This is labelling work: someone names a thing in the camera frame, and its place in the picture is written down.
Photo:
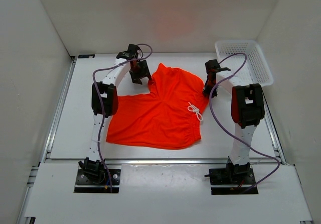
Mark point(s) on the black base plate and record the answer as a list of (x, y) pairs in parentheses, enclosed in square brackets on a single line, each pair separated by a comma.
[(84, 184), (222, 184)]

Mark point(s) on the orange shorts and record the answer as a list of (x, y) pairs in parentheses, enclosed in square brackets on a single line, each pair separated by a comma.
[(163, 117)]

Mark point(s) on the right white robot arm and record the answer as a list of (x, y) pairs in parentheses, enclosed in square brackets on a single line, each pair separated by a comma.
[(247, 110)]

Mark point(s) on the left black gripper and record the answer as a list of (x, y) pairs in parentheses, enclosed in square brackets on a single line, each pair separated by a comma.
[(144, 73)]

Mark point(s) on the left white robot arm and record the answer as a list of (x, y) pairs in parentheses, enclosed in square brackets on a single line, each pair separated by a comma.
[(104, 103)]

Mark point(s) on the aluminium front rail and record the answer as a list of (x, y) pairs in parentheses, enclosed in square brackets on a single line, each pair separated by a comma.
[(164, 161)]

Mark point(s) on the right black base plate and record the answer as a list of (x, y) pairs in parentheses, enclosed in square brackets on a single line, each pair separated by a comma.
[(222, 184)]

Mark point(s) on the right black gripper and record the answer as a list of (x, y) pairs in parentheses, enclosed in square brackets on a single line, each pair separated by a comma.
[(205, 91)]

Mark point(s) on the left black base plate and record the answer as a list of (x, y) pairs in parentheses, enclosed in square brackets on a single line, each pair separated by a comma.
[(84, 184)]

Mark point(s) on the black corner label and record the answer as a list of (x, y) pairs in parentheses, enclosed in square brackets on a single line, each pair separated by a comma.
[(86, 56)]

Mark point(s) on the white plastic basket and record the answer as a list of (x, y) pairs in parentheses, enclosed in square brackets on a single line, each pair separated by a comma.
[(245, 60)]

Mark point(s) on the aluminium left rail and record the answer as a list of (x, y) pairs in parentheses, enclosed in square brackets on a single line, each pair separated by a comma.
[(58, 111)]

